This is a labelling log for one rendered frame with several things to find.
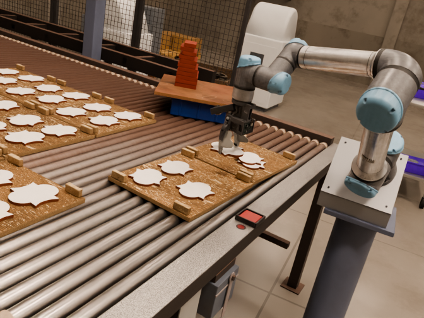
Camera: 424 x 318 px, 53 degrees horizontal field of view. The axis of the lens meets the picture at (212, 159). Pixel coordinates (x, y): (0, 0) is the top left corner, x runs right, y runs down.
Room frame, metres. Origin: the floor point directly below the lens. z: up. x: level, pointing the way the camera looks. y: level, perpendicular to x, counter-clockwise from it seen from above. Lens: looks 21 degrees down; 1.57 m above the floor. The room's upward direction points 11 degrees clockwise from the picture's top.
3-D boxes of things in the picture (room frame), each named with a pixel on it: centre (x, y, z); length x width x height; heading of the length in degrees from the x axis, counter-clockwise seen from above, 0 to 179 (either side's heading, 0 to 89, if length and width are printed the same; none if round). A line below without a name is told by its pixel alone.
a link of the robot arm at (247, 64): (1.49, -0.06, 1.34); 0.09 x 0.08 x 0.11; 56
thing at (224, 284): (1.06, -0.08, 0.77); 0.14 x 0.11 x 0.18; 154
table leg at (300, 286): (2.23, -0.64, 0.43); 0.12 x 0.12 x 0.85; 64
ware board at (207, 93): (2.46, 0.13, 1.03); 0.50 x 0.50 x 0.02; 4
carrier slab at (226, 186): (1.40, 0.08, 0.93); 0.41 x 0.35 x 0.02; 150
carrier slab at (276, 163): (1.77, -0.13, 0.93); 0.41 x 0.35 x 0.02; 149
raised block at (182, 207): (1.17, 0.06, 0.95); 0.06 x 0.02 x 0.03; 60
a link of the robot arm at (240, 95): (1.50, -0.06, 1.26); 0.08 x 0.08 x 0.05
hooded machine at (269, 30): (6.97, -0.50, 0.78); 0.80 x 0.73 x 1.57; 160
